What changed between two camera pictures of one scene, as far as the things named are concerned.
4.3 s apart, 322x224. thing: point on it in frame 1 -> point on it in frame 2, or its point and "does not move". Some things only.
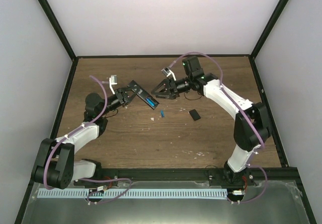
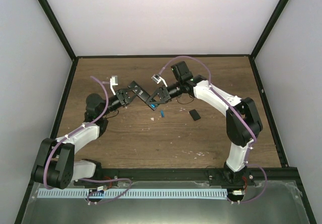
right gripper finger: [163, 95] -> [153, 102]
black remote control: [145, 96] does not move
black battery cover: [194, 115] does not move
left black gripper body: [118, 93] does not move
